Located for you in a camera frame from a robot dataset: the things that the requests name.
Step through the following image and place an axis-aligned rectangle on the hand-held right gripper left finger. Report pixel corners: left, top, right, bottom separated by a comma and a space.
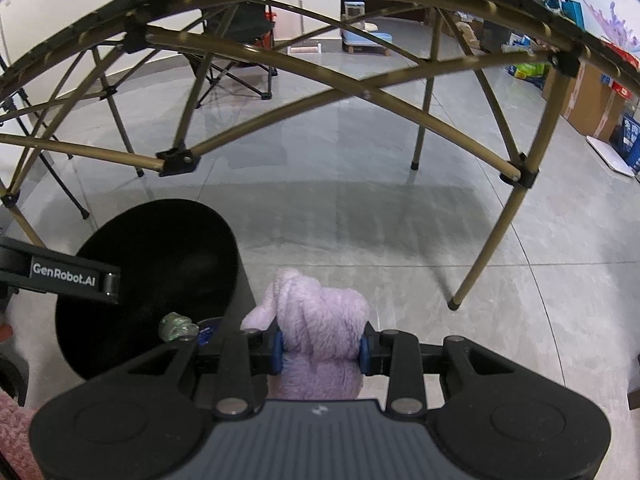
127, 327, 285, 418

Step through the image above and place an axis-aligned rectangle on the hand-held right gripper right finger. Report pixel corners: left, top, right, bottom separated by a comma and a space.
357, 322, 507, 417

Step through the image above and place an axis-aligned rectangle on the purple plush toy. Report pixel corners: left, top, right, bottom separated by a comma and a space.
240, 267, 372, 402

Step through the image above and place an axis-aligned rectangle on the black round bin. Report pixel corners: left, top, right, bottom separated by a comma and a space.
54, 199, 257, 382

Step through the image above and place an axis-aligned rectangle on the green wrapper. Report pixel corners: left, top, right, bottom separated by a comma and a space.
159, 311, 200, 343

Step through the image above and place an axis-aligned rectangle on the small blue wrapper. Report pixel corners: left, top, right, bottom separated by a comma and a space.
197, 316, 224, 347

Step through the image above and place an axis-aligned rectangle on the black tripod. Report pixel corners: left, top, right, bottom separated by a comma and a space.
0, 55, 91, 221

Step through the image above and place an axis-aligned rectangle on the tan folding table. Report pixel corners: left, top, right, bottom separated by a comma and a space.
0, 0, 640, 311

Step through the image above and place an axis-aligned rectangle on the pink fluffy rug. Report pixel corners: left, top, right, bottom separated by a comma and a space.
0, 390, 38, 463

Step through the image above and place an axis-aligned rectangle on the black folding chair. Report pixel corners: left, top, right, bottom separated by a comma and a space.
190, 2, 278, 108

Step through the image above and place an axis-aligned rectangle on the white bathroom scale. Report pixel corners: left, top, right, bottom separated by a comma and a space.
585, 135, 637, 178

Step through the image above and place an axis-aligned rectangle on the blue pet feeder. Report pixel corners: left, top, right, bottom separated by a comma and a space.
341, 0, 394, 54

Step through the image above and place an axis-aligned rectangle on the green pet food bag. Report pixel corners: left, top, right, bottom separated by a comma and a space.
509, 61, 551, 92

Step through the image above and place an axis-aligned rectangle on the tan fuzzy boot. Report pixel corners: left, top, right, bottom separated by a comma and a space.
451, 22, 483, 51

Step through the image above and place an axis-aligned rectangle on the large taped cardboard box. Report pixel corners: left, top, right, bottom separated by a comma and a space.
542, 57, 628, 143

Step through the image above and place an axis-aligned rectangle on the dark blue pet food bag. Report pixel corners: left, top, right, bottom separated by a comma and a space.
617, 112, 640, 173

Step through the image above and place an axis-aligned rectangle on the red gift box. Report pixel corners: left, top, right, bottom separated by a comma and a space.
600, 37, 640, 69

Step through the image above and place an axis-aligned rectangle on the blue gift bag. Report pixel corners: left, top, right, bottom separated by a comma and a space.
560, 0, 584, 29

